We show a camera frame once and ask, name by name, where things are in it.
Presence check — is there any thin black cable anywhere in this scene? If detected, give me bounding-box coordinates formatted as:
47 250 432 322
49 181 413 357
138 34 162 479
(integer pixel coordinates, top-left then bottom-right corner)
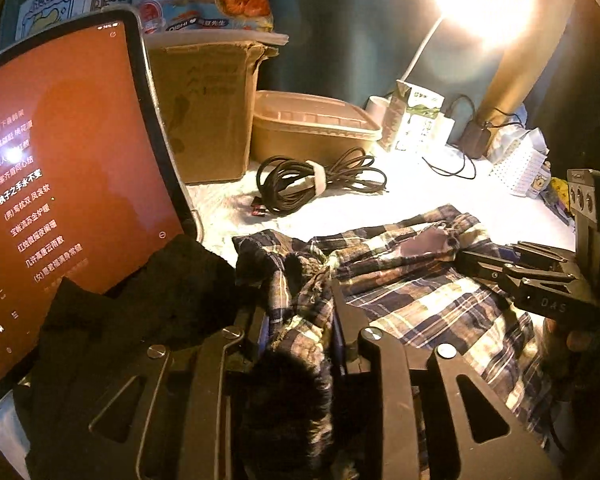
421 94 523 182

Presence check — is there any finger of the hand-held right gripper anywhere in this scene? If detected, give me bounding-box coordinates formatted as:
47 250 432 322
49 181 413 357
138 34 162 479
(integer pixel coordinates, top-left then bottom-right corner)
496 265 577 306
455 241 577 282

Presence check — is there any person's right hand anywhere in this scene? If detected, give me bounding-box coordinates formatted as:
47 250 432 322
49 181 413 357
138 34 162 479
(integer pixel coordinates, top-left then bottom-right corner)
545 317 600 361

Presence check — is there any coiled black cable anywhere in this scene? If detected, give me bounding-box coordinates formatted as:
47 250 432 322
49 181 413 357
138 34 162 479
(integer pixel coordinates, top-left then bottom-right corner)
256 147 389 217

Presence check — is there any cardboard box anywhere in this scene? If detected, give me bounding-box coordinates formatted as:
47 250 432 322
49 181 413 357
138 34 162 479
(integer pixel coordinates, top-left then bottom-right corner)
145 32 289 185

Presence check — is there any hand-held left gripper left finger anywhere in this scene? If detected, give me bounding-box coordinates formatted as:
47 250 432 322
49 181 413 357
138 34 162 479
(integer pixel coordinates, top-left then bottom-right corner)
55 305 271 480

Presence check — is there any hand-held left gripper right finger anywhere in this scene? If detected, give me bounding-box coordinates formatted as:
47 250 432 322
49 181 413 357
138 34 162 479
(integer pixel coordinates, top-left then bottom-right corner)
330 280 563 480

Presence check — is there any yellow plastic bag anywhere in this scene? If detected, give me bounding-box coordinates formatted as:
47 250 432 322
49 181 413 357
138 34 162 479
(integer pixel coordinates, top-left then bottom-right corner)
545 177 579 224

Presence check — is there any white mug with yellow print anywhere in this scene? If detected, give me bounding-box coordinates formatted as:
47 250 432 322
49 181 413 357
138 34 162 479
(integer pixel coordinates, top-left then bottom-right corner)
527 166 552 197

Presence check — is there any white patterned package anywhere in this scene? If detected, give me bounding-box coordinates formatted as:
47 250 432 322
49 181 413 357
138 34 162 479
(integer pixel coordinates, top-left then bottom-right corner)
489 127 549 197

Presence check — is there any blue white printed box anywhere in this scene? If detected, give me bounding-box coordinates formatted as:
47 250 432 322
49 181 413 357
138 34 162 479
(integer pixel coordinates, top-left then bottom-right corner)
15 0 137 41

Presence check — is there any plaid flannel shirt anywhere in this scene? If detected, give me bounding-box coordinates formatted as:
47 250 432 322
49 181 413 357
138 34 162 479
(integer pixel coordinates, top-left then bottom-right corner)
232 204 556 480

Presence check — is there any green white milk carton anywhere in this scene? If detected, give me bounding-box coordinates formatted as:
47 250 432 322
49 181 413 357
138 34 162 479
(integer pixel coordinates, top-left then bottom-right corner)
380 80 446 154

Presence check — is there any white cup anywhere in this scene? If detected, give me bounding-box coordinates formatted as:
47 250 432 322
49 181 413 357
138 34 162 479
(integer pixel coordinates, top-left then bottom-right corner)
366 95 396 127

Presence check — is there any tablet with orange screen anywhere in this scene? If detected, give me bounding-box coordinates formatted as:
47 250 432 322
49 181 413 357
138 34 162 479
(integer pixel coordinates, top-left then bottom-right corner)
0 8 204 408

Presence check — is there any black power adapter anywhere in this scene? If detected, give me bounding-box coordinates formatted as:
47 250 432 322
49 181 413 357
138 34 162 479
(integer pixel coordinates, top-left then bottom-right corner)
461 120 492 159

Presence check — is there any brown takeout container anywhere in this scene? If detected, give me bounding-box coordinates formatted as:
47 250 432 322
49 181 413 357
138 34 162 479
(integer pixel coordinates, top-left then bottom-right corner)
252 90 384 162

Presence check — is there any black cloth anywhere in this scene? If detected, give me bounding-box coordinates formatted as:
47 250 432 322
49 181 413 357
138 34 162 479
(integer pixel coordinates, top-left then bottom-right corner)
14 234 242 480

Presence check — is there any yellow post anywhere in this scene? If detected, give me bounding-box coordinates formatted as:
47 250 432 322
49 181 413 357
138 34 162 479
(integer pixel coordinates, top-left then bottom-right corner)
480 0 578 122

